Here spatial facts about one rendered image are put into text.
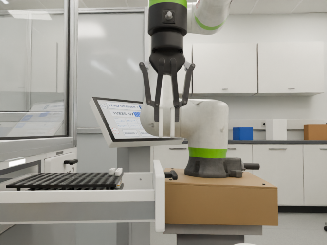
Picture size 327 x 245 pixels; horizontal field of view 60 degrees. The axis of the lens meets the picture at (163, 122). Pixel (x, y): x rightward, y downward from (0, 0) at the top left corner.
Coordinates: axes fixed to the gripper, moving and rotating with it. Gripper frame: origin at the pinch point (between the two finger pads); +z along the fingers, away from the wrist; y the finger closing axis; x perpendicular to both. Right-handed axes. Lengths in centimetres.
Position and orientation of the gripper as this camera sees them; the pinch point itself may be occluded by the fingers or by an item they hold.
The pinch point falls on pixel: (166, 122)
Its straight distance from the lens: 65.1
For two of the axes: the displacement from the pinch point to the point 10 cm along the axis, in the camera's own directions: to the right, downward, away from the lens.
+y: 10.0, 0.1, 0.5
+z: -0.1, 10.0, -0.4
